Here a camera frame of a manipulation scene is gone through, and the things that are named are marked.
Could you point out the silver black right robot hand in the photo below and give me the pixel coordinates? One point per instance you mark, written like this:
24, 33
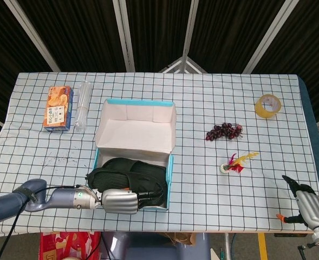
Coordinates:
311, 208

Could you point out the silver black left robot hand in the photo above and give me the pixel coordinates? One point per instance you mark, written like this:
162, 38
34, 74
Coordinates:
118, 201

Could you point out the black rubber slipper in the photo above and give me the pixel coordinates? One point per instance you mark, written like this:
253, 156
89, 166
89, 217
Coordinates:
107, 180
116, 162

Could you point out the red patterned bag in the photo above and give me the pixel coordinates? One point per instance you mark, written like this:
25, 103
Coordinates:
67, 246

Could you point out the light blue cardboard shoe box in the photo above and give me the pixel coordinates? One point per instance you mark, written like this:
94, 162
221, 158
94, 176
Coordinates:
135, 135

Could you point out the grid-patterned light blue tablecloth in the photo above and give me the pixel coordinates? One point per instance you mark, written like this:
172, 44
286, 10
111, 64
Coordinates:
202, 189

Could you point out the orange blue biscuit box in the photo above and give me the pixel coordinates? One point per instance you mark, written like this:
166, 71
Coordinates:
57, 108

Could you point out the grey blue robot torso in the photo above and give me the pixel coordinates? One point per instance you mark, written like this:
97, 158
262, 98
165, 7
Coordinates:
153, 252

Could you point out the brown paper bag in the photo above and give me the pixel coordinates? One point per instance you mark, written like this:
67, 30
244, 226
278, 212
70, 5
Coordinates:
181, 238

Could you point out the metal table leg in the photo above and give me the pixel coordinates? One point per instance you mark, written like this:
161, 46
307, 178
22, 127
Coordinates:
227, 246

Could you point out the colourful feather shuttlecock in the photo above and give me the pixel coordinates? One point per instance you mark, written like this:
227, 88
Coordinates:
225, 168

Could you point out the clear plastic straw bundle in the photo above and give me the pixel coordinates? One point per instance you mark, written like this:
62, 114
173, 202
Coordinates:
83, 108

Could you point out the yellow packing tape roll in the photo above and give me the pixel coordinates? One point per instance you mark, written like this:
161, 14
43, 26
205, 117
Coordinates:
262, 111

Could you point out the dark purple grape bunch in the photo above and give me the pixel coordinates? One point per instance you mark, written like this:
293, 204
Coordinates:
224, 131

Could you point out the dark pleated curtain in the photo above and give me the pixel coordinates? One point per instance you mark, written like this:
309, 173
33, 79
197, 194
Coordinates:
159, 27

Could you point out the white triangular frame foot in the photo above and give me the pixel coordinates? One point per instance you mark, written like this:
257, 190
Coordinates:
170, 67

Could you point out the white metal frame post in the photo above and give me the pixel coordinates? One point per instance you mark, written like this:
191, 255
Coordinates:
32, 35
270, 35
190, 27
126, 35

